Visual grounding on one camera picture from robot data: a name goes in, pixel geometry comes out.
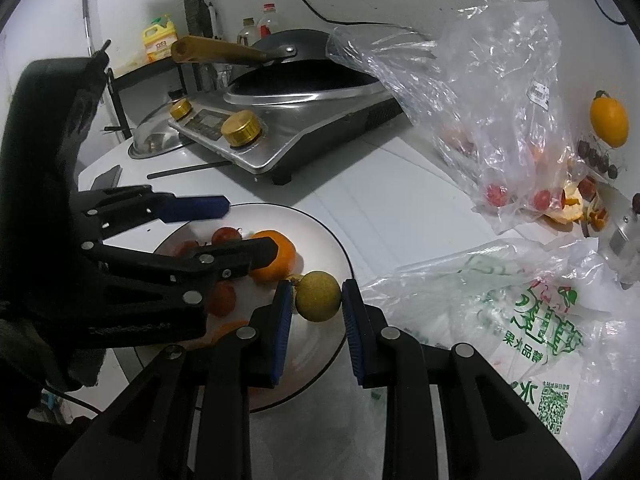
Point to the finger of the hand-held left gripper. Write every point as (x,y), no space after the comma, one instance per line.
(195,208)
(240,255)

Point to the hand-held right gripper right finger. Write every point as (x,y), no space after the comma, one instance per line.
(350,330)

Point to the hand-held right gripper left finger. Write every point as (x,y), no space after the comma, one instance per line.
(282,330)

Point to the yellow cherry tomato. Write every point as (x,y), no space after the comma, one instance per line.
(317,296)

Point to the white plate with dark rim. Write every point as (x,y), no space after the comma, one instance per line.
(310,240)

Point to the green-printed plastic bag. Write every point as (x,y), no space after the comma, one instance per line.
(500,310)

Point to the black chopstick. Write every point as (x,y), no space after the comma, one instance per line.
(190,167)

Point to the dark phone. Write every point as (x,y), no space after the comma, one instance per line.
(107,177)

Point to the steel pot lid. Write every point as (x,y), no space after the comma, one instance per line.
(155,135)

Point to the gold cooker knob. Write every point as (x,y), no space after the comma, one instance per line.
(181,108)
(241,127)

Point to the black shelf rack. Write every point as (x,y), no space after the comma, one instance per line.
(150,67)

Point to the silver induction cooker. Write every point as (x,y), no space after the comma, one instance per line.
(325,115)

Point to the yellow detergent bottle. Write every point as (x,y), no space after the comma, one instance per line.
(160,40)

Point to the bagged red cherry tomato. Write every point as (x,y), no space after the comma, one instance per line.
(496,194)
(542,199)

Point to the orange peels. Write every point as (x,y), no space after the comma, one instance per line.
(570,207)

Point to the clear crumpled plastic bag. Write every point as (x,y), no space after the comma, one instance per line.
(475,85)

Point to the steel pot with lid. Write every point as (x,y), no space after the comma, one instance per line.
(625,230)

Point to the clear box of dark fruit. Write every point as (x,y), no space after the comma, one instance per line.
(597,157)

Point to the large orange with leaf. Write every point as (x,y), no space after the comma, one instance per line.
(609,120)

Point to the steel wall rail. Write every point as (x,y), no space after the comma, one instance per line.
(87,25)

